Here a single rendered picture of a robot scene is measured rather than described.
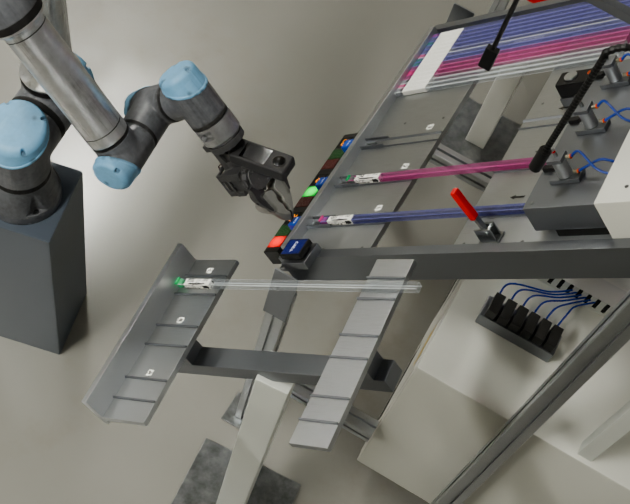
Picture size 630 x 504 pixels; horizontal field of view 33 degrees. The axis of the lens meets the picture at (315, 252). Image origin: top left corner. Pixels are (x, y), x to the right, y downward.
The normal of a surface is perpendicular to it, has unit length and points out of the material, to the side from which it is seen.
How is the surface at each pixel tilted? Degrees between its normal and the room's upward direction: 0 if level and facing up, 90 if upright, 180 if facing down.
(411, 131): 48
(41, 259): 90
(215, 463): 0
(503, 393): 0
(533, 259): 90
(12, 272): 90
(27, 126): 7
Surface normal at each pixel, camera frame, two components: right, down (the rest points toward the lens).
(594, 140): -0.52, -0.69
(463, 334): 0.17, -0.48
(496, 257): -0.47, 0.73
